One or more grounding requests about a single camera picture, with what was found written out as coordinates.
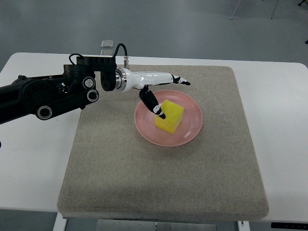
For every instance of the grey metal table frame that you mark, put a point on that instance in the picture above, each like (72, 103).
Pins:
(125, 225)

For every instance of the yellow foam block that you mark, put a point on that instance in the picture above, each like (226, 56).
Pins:
(174, 115)

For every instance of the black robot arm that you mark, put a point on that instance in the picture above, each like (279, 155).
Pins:
(53, 95)

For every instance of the pink plate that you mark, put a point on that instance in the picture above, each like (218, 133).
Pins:
(188, 128)

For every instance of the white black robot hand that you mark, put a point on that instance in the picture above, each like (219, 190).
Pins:
(143, 80)

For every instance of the beige felt mat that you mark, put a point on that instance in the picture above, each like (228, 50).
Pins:
(114, 172)

